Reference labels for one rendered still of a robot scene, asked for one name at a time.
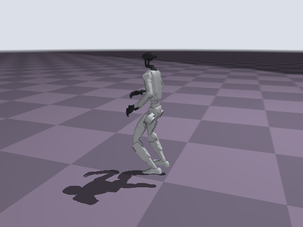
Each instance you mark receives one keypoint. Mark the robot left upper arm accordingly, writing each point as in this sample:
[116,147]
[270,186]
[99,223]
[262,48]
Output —
[147,77]

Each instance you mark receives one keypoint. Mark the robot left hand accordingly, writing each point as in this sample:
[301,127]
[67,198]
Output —
[130,109]

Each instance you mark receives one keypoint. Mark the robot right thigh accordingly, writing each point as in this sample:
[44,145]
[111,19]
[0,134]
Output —
[150,128]

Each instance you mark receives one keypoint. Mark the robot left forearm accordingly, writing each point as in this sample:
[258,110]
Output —
[143,100]

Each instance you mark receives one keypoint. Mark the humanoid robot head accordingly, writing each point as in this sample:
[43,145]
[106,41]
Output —
[149,56]

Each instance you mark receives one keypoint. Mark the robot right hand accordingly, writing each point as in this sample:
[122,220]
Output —
[137,92]

